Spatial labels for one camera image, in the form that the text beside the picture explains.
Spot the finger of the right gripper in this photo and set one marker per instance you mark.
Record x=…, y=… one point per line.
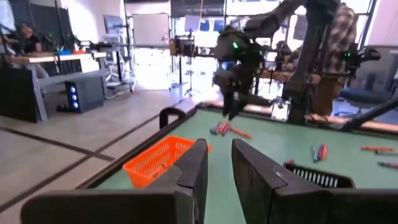
x=228, y=102
x=237, y=104

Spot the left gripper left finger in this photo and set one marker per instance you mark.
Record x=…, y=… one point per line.
x=186, y=186

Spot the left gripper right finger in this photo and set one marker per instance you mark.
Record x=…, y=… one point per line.
x=258, y=193

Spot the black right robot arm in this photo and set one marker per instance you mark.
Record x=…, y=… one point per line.
x=311, y=62

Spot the orange plastic basket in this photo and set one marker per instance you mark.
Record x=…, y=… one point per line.
x=149, y=165

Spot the black tripod stand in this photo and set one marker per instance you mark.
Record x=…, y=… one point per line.
x=185, y=46

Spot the black hook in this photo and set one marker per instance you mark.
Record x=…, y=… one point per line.
x=171, y=109

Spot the teal crayon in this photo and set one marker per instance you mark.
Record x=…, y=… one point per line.
x=387, y=153
x=314, y=154

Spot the black plastic basket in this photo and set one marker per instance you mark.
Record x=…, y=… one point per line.
x=326, y=174

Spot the white screen panel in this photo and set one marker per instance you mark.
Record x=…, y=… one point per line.
x=150, y=29

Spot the person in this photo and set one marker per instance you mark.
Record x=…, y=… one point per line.
x=343, y=31
x=29, y=43

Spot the blue chair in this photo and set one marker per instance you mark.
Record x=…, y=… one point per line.
x=363, y=95

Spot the black computer tower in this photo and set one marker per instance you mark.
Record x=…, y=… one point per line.
x=87, y=93

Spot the grey desk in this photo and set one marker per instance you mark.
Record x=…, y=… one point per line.
x=62, y=57

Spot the black cabinet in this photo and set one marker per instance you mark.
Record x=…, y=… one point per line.
x=15, y=93

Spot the black aluminium table frame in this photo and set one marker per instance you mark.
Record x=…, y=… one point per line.
x=124, y=158

